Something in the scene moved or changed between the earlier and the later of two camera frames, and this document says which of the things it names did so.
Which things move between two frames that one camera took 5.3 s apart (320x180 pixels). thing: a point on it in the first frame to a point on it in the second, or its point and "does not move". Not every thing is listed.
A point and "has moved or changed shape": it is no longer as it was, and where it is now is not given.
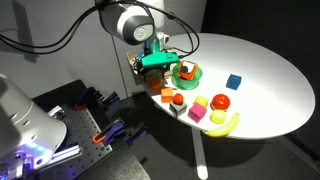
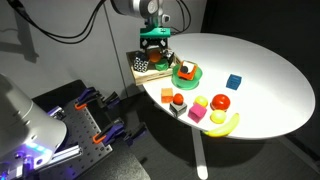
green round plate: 185,83 does not move
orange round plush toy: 155,83 has moved or changed shape
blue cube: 233,81 does not move
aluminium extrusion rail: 63,156 does not move
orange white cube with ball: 187,69 does not move
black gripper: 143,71 to 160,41
